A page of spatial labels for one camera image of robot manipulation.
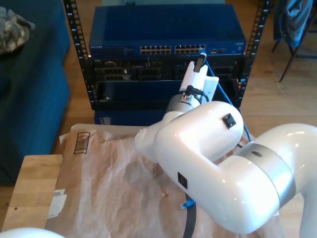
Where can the black rack server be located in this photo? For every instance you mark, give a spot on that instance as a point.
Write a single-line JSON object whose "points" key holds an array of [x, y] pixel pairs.
{"points": [[138, 70]]}

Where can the dark metal chair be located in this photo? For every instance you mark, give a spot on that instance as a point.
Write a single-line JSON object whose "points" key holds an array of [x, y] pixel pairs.
{"points": [[288, 62]]}

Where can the grey blue jacket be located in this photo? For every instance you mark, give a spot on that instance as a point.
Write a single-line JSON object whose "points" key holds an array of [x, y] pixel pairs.
{"points": [[294, 19]]}

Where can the brown paper mailer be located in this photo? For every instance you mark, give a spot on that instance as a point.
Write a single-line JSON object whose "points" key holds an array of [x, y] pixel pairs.
{"points": [[99, 186]]}

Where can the blue sofa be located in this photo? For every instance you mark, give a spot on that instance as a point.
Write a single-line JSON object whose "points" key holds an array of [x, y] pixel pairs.
{"points": [[29, 99]]}

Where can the white shipping label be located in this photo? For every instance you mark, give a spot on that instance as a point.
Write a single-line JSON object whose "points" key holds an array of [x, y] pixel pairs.
{"points": [[57, 204]]}

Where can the camouflage cloth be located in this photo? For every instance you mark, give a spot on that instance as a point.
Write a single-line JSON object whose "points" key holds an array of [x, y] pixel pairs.
{"points": [[15, 32]]}

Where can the blue network switch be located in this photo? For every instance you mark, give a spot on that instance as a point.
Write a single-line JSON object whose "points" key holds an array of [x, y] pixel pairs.
{"points": [[163, 27]]}

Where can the black rack frame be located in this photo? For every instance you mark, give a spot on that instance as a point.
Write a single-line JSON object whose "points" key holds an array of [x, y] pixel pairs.
{"points": [[78, 37]]}

